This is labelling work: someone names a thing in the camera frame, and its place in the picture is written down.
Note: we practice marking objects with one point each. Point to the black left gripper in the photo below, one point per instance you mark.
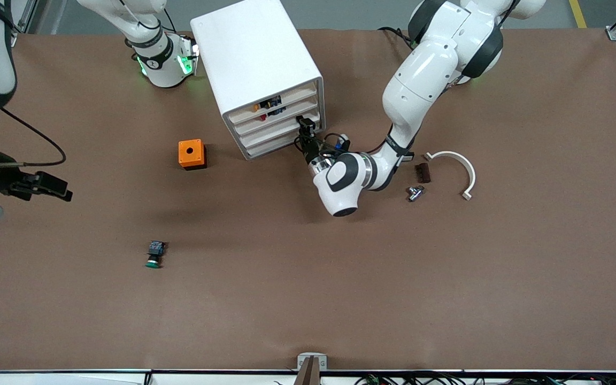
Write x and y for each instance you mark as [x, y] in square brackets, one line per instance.
[312, 153]

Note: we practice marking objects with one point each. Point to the white plastic drawer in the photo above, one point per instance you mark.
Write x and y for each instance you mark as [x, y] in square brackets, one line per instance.
[276, 140]
[297, 93]
[300, 105]
[272, 129]

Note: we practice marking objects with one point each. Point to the green push button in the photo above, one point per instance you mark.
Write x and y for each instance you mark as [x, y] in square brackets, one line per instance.
[155, 254]

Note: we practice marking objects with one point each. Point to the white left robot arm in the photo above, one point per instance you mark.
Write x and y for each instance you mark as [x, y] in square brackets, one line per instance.
[425, 69]

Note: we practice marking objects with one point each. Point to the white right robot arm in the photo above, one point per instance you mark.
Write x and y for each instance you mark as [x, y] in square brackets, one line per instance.
[161, 64]

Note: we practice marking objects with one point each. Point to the arm base connector panel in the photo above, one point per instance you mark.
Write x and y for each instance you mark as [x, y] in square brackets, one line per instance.
[187, 56]

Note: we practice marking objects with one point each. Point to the white drawer cabinet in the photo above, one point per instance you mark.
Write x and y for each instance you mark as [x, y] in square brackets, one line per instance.
[254, 53]

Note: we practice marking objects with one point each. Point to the black blue small part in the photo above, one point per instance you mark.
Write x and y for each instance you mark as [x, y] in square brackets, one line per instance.
[275, 105]

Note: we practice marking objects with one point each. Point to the brown terminal block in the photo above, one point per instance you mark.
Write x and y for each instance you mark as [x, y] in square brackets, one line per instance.
[424, 172]

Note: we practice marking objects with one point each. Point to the orange box with hole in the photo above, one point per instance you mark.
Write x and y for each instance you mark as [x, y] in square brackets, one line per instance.
[184, 158]

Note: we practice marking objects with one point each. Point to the silver metal fitting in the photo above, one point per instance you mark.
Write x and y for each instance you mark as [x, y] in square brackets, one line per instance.
[415, 193]

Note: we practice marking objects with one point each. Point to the white sheet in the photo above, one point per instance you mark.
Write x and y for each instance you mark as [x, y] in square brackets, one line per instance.
[46, 379]

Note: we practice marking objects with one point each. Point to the white curved bracket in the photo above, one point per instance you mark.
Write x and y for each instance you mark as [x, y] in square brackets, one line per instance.
[470, 172]

